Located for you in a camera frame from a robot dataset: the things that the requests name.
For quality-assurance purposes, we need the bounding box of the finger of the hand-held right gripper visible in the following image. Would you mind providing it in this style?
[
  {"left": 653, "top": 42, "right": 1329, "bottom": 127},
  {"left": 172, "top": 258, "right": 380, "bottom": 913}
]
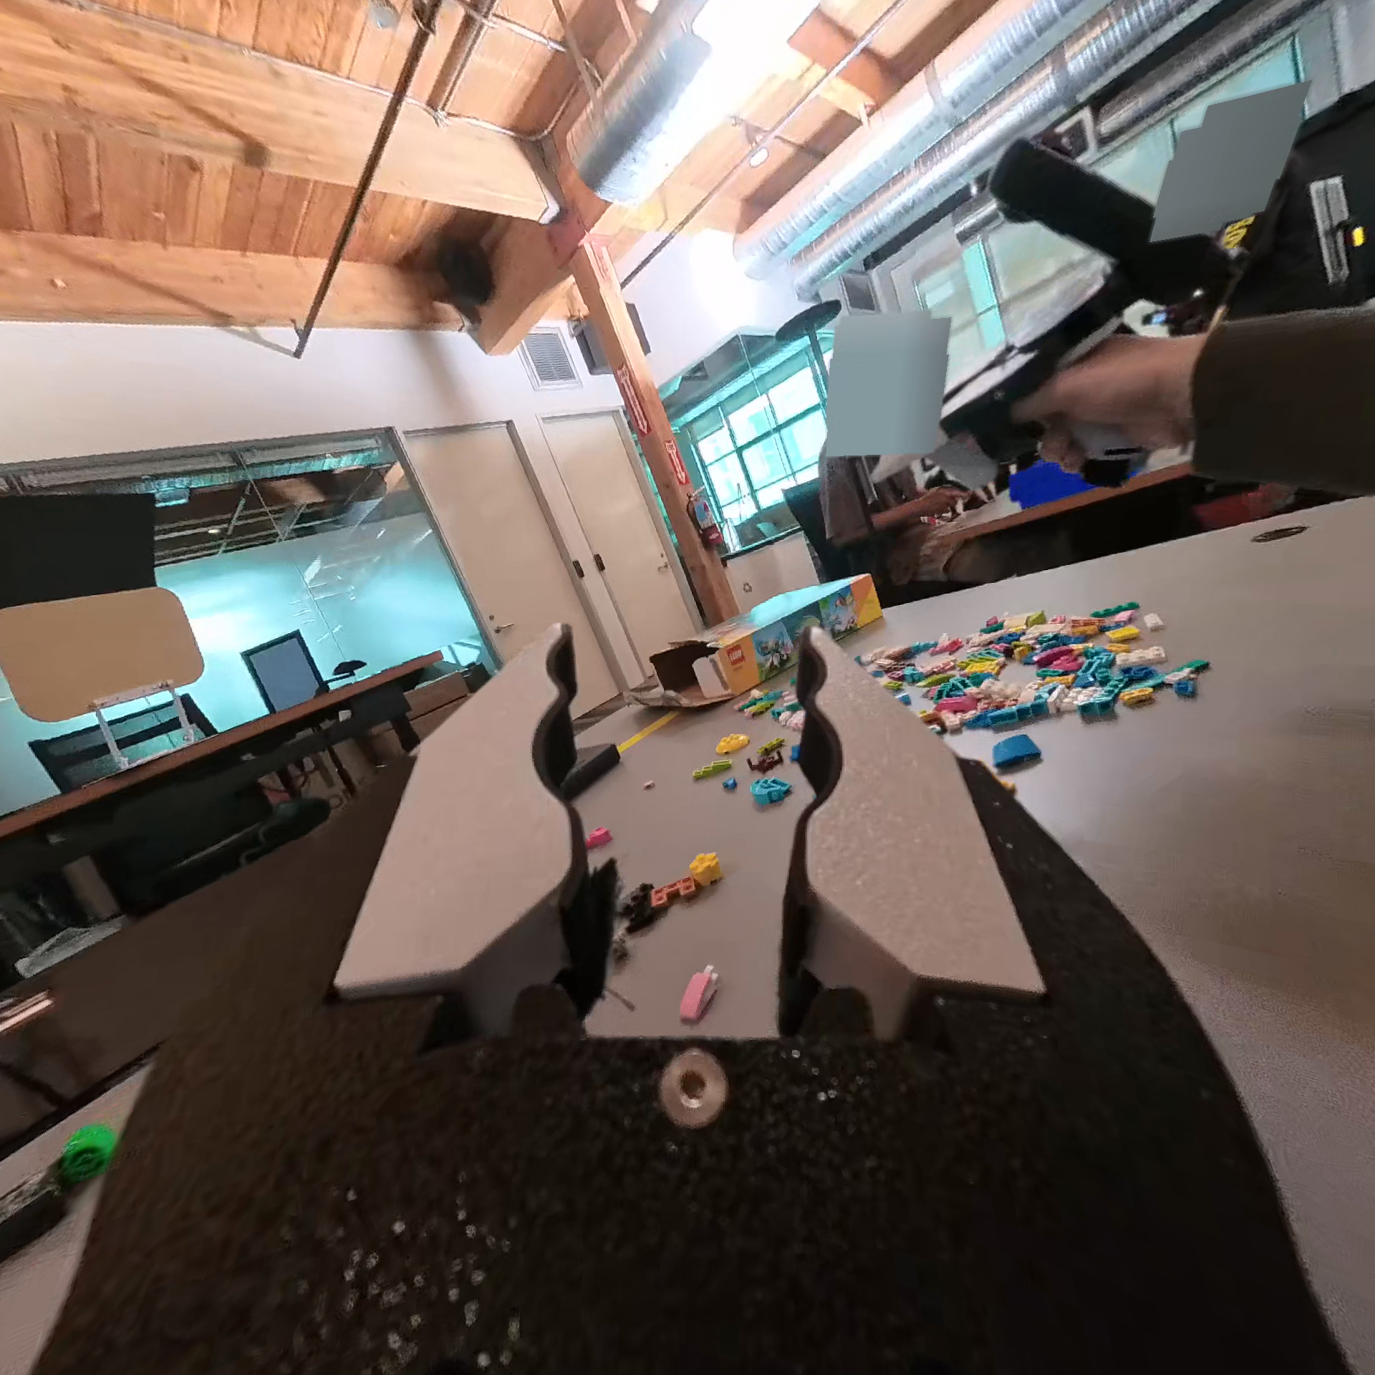
[{"left": 926, "top": 428, "right": 1015, "bottom": 494}]

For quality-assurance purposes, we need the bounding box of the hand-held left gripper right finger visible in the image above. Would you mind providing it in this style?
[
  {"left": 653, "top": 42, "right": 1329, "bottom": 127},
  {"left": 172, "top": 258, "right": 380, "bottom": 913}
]
[{"left": 779, "top": 626, "right": 1049, "bottom": 1042}]

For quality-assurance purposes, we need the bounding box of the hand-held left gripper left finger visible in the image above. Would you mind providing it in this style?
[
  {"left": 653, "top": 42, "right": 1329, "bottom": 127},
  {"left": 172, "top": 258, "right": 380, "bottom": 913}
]
[{"left": 332, "top": 624, "right": 599, "bottom": 1039}]

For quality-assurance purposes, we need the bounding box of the pile of colourful toy bricks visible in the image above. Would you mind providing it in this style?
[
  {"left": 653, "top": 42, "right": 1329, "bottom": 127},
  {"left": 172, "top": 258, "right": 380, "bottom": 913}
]
[{"left": 735, "top": 602, "right": 1213, "bottom": 744}]

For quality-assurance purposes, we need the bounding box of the person's right forearm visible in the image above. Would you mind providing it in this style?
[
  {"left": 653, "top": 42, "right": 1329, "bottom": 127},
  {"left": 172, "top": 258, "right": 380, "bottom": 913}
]
[{"left": 1190, "top": 307, "right": 1375, "bottom": 498}]

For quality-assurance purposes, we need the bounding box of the grey desk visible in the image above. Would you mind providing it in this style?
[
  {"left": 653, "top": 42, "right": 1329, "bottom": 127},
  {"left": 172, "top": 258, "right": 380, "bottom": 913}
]
[{"left": 0, "top": 497, "right": 1375, "bottom": 1375}]

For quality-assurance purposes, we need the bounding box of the person's right hand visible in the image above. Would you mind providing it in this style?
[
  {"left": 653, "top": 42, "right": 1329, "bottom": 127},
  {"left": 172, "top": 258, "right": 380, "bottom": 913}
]
[{"left": 1013, "top": 333, "right": 1210, "bottom": 476}]

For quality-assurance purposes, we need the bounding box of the blue plastic bin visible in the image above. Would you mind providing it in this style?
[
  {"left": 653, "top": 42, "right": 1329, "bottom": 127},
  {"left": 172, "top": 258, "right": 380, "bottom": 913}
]
[{"left": 1008, "top": 462, "right": 1100, "bottom": 510}]

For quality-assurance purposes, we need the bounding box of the wood edged table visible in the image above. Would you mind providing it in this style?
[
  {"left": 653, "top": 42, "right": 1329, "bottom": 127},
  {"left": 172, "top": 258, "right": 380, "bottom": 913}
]
[{"left": 935, "top": 462, "right": 1198, "bottom": 587}]

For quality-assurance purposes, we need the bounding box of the black disc floor lamp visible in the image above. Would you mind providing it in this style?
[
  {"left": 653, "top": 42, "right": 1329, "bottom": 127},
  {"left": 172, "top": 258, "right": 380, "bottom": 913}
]
[{"left": 789, "top": 299, "right": 846, "bottom": 367}]

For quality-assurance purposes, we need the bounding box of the paned window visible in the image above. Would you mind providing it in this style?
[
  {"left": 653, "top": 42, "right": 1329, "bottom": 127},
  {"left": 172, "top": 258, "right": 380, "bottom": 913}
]
[{"left": 658, "top": 333, "right": 861, "bottom": 539}]

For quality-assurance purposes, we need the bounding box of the brown wooden table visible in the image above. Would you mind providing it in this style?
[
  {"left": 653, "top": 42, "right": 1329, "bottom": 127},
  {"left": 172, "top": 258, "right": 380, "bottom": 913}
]
[{"left": 0, "top": 647, "right": 447, "bottom": 850}]

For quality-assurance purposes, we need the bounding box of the black monitor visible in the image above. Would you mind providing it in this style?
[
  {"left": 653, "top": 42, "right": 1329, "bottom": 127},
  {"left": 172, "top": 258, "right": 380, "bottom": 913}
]
[{"left": 241, "top": 633, "right": 331, "bottom": 718}]

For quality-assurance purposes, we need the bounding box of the colourful cardboard box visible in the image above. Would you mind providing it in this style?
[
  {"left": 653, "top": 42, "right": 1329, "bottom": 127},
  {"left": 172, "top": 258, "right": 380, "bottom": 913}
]
[{"left": 625, "top": 574, "right": 886, "bottom": 713}]

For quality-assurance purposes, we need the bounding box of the white door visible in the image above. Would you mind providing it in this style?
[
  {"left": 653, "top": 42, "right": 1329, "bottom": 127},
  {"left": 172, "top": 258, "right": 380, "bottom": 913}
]
[
  {"left": 399, "top": 421, "right": 625, "bottom": 700},
  {"left": 537, "top": 408, "right": 705, "bottom": 682}
]

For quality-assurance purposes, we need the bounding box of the glass office partition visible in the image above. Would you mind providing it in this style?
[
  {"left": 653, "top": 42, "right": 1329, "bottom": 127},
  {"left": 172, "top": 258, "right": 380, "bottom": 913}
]
[{"left": 0, "top": 428, "right": 506, "bottom": 819}]

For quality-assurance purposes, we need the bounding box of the beige board on stand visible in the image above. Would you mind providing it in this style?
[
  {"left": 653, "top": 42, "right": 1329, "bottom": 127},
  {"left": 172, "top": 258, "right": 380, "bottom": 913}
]
[{"left": 0, "top": 585, "right": 208, "bottom": 728}]

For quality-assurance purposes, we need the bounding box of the black flag panel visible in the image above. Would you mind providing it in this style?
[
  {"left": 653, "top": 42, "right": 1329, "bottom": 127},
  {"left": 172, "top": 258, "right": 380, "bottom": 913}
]
[{"left": 0, "top": 494, "right": 159, "bottom": 613}]

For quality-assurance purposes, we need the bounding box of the group of green toy bricks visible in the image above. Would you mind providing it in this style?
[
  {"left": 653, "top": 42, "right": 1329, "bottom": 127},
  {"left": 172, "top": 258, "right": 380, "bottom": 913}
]
[{"left": 56, "top": 1122, "right": 119, "bottom": 1192}]

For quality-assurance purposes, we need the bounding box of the dark round ceiling fixture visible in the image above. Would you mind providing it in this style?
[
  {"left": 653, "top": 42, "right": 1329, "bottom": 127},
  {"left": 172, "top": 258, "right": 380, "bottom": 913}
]
[{"left": 434, "top": 235, "right": 498, "bottom": 317}]

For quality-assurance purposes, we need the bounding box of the black hanging pipe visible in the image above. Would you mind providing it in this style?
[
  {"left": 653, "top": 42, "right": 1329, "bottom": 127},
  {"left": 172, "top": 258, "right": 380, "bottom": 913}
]
[{"left": 291, "top": 0, "right": 447, "bottom": 363}]

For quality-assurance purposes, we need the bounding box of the silver air duct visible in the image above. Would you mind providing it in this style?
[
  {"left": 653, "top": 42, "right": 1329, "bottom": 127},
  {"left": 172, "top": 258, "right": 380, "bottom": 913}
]
[
  {"left": 566, "top": 0, "right": 753, "bottom": 209},
  {"left": 735, "top": 0, "right": 1339, "bottom": 297}
]

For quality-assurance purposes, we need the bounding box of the wooden post with red signs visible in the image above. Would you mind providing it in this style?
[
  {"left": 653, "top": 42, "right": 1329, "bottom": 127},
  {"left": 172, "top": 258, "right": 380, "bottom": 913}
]
[{"left": 570, "top": 237, "right": 743, "bottom": 628}]

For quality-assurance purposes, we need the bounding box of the black wall speaker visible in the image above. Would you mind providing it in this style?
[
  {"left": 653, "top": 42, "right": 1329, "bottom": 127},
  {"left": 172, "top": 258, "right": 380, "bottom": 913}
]
[{"left": 573, "top": 304, "right": 653, "bottom": 376}]

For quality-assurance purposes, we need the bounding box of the wall vent grille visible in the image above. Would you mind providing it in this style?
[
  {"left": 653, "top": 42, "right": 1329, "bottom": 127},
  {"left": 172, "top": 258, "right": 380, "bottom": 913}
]
[{"left": 519, "top": 328, "right": 584, "bottom": 390}]

